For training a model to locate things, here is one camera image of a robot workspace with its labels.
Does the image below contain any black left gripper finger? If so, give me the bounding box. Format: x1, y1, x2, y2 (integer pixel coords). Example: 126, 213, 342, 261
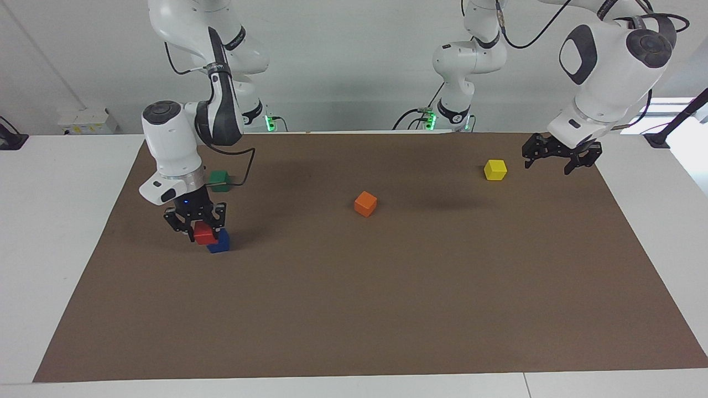
522, 133, 549, 169
564, 142, 603, 176

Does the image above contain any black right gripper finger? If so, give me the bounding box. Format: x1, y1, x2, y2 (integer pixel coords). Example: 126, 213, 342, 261
163, 208, 194, 236
209, 202, 228, 232

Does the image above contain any red cube block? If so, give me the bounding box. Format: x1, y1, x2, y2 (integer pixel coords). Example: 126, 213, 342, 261
194, 221, 220, 245

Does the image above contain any blue cube block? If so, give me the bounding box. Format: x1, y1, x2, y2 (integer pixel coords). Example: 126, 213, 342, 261
207, 229, 231, 254

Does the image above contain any orange cube block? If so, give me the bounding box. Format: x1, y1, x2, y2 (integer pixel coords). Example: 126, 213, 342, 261
354, 191, 378, 217

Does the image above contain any black clamp with pole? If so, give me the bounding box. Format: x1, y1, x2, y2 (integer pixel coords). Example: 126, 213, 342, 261
643, 87, 708, 149

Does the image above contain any brown table mat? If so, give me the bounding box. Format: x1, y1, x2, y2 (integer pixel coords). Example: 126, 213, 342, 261
32, 131, 708, 383

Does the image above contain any small black table clamp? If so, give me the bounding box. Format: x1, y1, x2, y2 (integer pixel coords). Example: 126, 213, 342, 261
0, 116, 29, 151

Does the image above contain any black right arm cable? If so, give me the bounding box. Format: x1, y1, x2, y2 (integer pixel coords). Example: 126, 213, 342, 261
164, 41, 257, 189

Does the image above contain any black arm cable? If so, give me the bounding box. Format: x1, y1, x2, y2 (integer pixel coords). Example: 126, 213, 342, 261
164, 41, 257, 189
494, 0, 691, 131

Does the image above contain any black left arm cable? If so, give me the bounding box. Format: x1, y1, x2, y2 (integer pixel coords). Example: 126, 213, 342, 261
494, 0, 691, 131

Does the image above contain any white wall box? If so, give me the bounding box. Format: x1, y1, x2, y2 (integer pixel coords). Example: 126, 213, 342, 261
57, 107, 120, 137

